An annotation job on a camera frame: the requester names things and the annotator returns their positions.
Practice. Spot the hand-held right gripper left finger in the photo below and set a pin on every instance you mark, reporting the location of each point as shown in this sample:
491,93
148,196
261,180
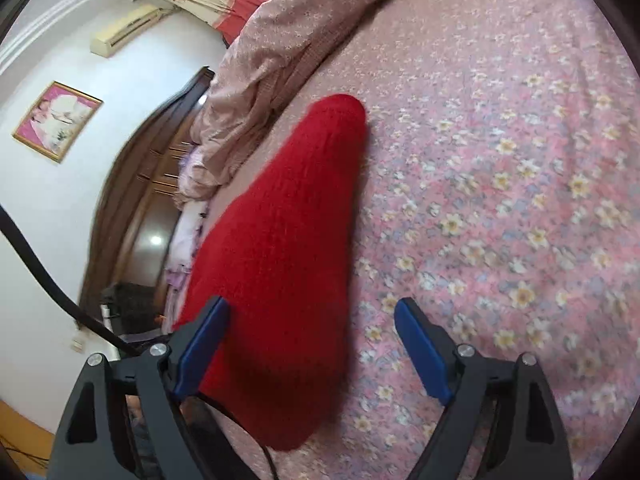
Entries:
200,345

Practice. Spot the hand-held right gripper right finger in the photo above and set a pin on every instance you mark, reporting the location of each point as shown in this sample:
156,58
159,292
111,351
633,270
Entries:
420,345

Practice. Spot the red knit cardigan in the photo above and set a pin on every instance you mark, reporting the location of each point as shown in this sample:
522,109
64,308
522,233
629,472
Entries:
295,240

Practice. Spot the black bedside object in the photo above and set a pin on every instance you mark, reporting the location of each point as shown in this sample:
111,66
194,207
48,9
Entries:
132,307

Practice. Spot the white and purple pillow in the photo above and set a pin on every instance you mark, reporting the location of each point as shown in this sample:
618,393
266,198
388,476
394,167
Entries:
182,255

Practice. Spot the dark wooden headboard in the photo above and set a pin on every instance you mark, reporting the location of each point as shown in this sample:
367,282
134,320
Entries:
140,185

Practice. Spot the pink floral quilt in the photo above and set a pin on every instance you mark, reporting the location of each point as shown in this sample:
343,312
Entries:
265,50

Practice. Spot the white wall socket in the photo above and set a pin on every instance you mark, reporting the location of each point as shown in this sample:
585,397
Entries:
76,344

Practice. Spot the framed wall photo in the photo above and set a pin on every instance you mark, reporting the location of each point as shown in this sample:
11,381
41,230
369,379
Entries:
57,120

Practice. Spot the cream wall air conditioner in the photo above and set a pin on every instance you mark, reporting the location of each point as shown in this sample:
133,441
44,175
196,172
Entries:
125,30

